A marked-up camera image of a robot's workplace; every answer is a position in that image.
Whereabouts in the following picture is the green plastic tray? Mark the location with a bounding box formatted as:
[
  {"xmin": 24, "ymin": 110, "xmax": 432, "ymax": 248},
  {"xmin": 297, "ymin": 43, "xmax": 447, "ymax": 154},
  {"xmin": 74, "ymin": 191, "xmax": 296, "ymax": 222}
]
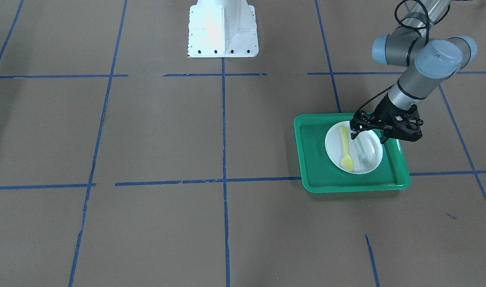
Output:
[{"xmin": 294, "ymin": 113, "xmax": 411, "ymax": 194}]

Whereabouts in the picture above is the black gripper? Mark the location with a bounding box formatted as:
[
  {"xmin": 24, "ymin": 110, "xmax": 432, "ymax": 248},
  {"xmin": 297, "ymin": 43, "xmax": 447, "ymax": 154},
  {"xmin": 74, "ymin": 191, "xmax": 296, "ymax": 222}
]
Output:
[{"xmin": 350, "ymin": 95, "xmax": 423, "ymax": 145}]

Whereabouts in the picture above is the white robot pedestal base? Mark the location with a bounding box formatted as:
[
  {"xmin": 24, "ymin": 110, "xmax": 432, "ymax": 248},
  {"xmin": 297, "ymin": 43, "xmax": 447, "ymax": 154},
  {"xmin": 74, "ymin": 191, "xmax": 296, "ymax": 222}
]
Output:
[{"xmin": 187, "ymin": 0, "xmax": 259, "ymax": 58}]

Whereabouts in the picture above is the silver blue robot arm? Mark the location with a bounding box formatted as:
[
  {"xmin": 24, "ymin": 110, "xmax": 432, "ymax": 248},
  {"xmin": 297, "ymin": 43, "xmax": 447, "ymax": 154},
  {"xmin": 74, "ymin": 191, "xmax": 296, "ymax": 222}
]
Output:
[{"xmin": 350, "ymin": 0, "xmax": 478, "ymax": 144}]

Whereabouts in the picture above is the white round plate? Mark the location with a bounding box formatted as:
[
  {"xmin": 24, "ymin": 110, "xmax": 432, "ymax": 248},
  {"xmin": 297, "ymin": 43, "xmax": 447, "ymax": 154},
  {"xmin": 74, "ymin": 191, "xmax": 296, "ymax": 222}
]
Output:
[{"xmin": 324, "ymin": 121, "xmax": 383, "ymax": 175}]

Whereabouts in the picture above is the yellow plastic spoon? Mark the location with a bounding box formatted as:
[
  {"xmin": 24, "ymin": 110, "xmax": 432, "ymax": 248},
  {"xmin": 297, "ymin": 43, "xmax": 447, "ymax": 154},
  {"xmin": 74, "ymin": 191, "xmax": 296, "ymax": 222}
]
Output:
[{"xmin": 339, "ymin": 126, "xmax": 354, "ymax": 171}]

